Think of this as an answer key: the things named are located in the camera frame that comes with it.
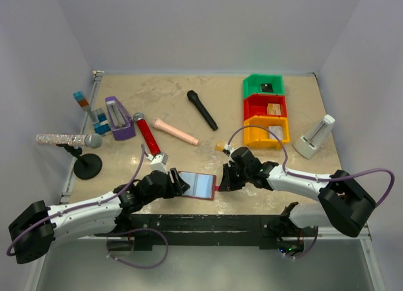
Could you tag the black microphone stand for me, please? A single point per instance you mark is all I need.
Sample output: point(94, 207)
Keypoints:
point(86, 166)

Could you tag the red microphone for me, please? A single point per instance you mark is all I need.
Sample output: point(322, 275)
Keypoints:
point(143, 126)

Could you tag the black microphone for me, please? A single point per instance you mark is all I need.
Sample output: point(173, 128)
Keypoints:
point(194, 99)

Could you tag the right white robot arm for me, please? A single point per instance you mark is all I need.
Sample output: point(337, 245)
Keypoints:
point(343, 202)

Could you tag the pink microphone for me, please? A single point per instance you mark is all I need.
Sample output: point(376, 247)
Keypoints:
point(163, 126)

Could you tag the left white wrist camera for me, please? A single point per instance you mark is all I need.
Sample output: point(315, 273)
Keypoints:
point(158, 162)

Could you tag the glitter silver microphone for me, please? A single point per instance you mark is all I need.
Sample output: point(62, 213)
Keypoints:
point(93, 141)

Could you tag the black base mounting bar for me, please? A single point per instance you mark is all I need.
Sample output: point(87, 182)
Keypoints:
point(263, 231)

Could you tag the green storage bin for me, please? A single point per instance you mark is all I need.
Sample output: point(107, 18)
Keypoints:
point(251, 84)

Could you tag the red leather card holder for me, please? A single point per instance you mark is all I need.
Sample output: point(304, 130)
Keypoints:
point(202, 186)

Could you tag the purple metronome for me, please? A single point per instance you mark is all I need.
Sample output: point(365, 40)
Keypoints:
point(121, 122)

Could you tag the white metronome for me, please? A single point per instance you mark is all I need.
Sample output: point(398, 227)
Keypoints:
point(310, 143)

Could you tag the blue toy brick tower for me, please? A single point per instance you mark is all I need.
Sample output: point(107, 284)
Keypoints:
point(97, 117)

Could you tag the red storage bin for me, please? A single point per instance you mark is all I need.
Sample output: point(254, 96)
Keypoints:
point(256, 104)

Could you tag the grey card in yellow bin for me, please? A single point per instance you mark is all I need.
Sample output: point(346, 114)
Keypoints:
point(276, 131)

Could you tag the left aluminium frame rail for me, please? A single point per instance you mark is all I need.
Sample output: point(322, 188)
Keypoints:
point(85, 126)

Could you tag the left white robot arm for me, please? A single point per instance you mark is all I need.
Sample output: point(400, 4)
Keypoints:
point(39, 226)

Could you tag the yellow storage bin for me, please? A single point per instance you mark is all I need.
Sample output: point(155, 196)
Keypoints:
point(257, 136)

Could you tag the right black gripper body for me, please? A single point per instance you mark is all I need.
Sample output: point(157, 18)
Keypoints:
point(235, 177)

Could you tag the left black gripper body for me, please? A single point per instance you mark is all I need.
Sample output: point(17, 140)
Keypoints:
point(169, 191)

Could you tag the black card in green bin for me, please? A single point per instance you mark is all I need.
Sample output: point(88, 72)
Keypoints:
point(266, 88)

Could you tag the tan card in red bin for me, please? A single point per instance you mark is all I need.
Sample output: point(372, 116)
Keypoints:
point(274, 109)

